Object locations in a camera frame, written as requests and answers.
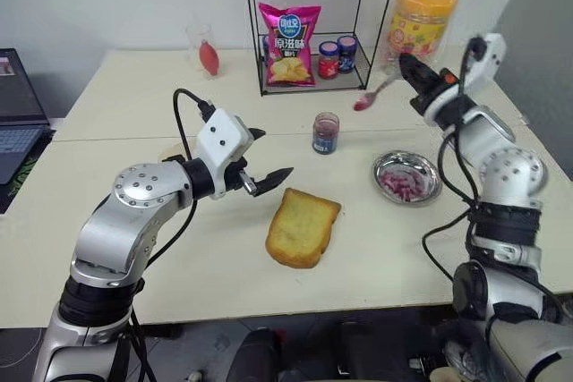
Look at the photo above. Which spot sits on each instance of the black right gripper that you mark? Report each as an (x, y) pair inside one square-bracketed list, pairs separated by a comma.
[(436, 87)]

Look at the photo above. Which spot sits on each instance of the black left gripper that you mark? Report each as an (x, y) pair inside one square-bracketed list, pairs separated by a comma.
[(233, 174)]

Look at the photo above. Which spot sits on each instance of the spoon with red jam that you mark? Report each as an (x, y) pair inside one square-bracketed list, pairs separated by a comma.
[(365, 102)]

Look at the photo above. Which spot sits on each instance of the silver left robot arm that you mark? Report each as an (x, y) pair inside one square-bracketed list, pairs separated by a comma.
[(134, 216)]

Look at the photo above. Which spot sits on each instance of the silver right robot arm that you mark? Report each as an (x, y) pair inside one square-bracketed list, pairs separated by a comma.
[(506, 176)]

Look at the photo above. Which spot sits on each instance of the open glass jam jar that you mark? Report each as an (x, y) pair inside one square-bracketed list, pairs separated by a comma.
[(325, 133)]

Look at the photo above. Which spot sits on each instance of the blue label jam jar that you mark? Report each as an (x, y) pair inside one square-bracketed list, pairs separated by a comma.
[(347, 55)]

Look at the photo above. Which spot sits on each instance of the toasted bread slice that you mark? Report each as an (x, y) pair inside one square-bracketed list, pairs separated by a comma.
[(302, 230)]

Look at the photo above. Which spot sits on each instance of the red label jam jar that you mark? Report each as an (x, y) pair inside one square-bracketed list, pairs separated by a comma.
[(328, 62)]

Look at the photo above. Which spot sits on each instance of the large orange lid jar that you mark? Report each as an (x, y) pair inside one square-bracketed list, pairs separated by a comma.
[(421, 19)]

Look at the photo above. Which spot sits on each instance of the clear plastic bag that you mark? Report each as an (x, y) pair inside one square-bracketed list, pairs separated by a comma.
[(385, 6)]

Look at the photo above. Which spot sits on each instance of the metal dish with pink pieces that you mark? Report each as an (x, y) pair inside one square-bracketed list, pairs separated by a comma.
[(407, 178)]

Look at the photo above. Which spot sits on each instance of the pink potato chip bag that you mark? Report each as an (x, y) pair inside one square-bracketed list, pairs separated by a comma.
[(288, 46)]

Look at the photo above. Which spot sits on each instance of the red object in cup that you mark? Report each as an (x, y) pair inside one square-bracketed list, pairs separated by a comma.
[(209, 57)]

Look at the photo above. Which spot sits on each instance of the clear plastic cup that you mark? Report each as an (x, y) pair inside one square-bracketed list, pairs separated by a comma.
[(197, 33)]

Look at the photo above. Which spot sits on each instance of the black green desk mat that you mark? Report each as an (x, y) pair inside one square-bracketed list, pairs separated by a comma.
[(27, 176)]

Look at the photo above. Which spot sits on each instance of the dark laptop computer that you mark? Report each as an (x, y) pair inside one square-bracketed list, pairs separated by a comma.
[(18, 100)]

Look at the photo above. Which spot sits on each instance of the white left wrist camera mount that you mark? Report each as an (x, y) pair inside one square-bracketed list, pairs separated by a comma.
[(221, 131)]

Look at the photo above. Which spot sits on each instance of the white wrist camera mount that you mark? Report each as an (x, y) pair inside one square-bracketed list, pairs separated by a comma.
[(221, 131), (485, 64)]

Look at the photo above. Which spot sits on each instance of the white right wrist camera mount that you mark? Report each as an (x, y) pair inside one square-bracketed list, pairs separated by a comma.
[(485, 64)]

